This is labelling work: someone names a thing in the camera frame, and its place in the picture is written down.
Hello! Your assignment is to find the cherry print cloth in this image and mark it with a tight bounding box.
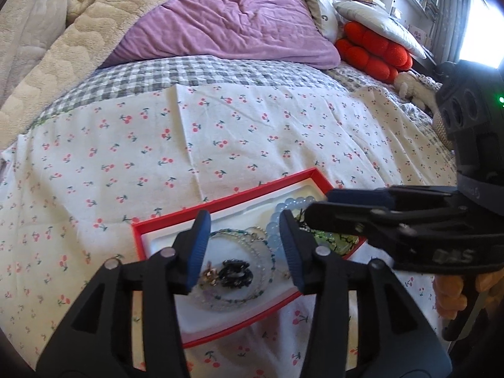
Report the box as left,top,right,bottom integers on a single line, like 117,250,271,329
0,83,458,378

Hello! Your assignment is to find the person's right hand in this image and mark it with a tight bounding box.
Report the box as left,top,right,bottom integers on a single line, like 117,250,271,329
433,270,504,321

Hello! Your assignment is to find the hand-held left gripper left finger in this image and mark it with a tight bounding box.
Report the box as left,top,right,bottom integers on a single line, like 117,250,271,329
35,209,213,378

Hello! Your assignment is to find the blue bead bracelet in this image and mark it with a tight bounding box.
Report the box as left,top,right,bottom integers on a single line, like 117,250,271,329
265,194,316,261

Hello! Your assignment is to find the gold charm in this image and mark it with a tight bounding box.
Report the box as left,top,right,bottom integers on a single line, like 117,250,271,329
201,265,221,288

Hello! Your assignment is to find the grey checked bedsheet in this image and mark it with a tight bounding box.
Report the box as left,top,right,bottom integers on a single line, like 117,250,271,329
29,55,457,166

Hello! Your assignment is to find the beige fleece blanket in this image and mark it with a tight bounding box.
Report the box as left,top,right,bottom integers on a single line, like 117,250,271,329
0,0,210,146

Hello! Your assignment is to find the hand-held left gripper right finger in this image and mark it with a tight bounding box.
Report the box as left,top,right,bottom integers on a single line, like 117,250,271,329
279,209,453,378

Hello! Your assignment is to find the bright window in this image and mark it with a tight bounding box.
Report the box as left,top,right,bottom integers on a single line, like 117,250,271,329
459,0,504,70

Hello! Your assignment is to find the white bead bracelet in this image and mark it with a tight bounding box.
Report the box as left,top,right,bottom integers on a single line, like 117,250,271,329
236,226,278,280

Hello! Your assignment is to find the grey pillow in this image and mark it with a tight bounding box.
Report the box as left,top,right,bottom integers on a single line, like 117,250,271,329
333,0,428,60

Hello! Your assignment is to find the green bead bracelet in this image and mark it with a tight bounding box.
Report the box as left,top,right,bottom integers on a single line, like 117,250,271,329
298,212,361,255

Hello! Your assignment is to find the purple duvet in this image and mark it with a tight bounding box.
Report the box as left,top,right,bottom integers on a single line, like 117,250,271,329
98,0,341,71

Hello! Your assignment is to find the grey curtain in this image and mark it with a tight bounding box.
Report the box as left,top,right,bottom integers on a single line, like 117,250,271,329
431,0,474,64

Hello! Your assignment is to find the black bead bracelet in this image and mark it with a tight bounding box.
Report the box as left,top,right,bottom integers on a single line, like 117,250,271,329
217,259,253,289

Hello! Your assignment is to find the red-orange bobble cushion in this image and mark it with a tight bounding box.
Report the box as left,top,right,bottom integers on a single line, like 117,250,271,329
335,21,414,84

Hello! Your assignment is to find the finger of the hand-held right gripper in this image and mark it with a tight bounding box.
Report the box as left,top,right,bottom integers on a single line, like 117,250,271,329
304,201,432,250
326,186,463,216

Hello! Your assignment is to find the red jewelry box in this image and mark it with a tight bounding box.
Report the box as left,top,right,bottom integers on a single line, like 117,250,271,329
130,167,369,349

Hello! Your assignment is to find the cream plush toy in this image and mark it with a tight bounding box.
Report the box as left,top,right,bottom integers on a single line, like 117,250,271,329
394,71,444,111

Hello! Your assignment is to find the white printed pillow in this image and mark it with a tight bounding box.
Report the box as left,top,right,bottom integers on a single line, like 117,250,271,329
297,0,341,44

